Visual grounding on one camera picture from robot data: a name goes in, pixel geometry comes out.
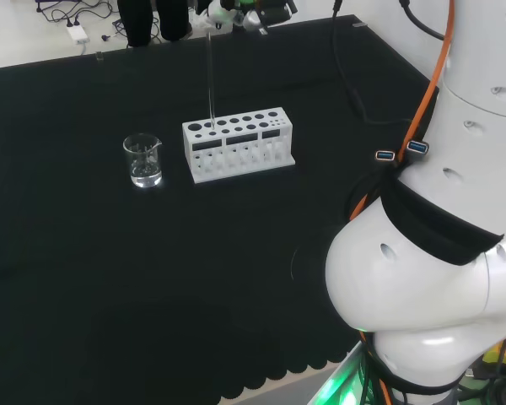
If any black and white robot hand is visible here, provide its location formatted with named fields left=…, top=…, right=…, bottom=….
left=196, top=0, right=299, bottom=35

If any clear glass rod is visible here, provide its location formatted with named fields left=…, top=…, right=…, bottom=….
left=204, top=28, right=218, bottom=130

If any white test tube rack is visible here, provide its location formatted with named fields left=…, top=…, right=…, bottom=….
left=181, top=106, right=297, bottom=185

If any person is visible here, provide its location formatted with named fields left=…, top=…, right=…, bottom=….
left=116, top=0, right=194, bottom=48

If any white power strip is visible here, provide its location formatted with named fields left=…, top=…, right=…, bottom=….
left=65, top=25, right=90, bottom=46

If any clear glass beaker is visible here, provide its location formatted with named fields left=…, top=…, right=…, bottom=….
left=122, top=132, right=164, bottom=190

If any black bench cloth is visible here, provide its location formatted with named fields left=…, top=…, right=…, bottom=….
left=0, top=14, right=442, bottom=405

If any yellow stop button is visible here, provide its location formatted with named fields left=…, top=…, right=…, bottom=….
left=482, top=332, right=506, bottom=369

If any black cable with connector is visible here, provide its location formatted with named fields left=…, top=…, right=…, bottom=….
left=330, top=0, right=415, bottom=126

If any thick black cable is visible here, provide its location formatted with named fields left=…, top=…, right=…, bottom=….
left=397, top=0, right=447, bottom=42

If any orange cable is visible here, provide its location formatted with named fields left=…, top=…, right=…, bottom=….
left=348, top=0, right=455, bottom=223

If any dark floor cable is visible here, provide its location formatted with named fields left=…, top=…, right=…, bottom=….
left=35, top=0, right=116, bottom=24

